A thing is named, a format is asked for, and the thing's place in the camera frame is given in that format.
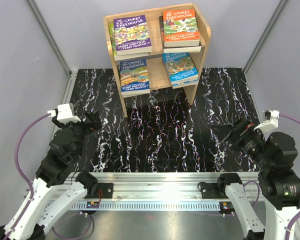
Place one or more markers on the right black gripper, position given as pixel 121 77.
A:
pixel 240 131

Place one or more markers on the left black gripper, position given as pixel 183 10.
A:
pixel 95 124

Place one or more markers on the green coin cover book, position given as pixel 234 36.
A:
pixel 134 81

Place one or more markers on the dark blue 91-Storey Treehouse book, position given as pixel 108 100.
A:
pixel 127 64

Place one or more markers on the light blue paperback book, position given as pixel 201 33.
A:
pixel 185 84

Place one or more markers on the blue Storey Treehouse book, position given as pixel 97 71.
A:
pixel 179 67

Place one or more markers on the purple 52-Storey Treehouse book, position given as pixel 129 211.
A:
pixel 131 35

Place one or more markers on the orange 78-Storey Treehouse book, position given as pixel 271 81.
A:
pixel 180 28

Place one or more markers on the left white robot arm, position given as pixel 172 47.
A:
pixel 35 219

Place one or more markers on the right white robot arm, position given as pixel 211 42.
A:
pixel 274 153

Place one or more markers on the black marble pattern mat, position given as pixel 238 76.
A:
pixel 161 132

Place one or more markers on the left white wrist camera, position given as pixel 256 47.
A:
pixel 64 114

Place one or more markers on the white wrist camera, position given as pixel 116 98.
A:
pixel 64 114
pixel 270 121

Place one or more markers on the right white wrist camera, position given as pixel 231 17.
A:
pixel 270 121

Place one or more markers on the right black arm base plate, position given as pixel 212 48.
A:
pixel 216 190

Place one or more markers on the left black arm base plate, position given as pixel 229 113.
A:
pixel 103 190

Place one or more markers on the aluminium rail frame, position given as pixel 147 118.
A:
pixel 144 191

